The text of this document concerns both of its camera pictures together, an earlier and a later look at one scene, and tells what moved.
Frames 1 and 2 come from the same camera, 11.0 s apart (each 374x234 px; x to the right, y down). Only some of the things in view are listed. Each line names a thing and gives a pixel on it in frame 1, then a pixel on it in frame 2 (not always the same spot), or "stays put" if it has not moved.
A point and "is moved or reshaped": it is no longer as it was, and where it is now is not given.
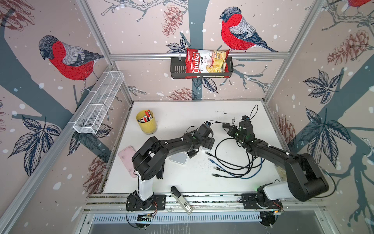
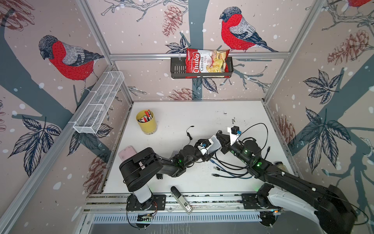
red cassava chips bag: (206, 63) stays put
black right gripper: (231, 130) to (226, 142)
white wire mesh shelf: (90, 119) stays put
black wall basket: (178, 70) stays put
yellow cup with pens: (146, 119) stays put
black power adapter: (226, 125) is moved or reshaped
